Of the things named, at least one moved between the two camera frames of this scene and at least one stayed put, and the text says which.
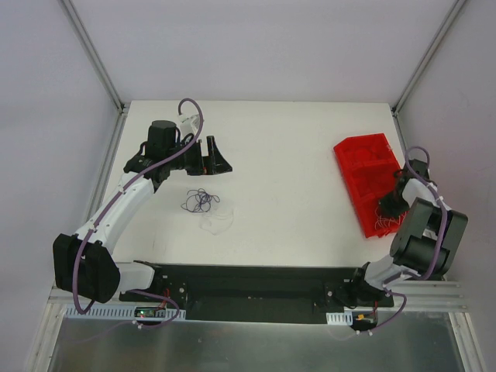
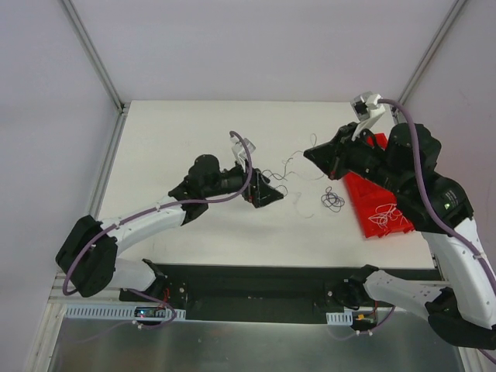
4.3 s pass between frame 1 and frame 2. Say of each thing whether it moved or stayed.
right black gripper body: moved
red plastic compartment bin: stayed
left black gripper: moved
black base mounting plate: stayed
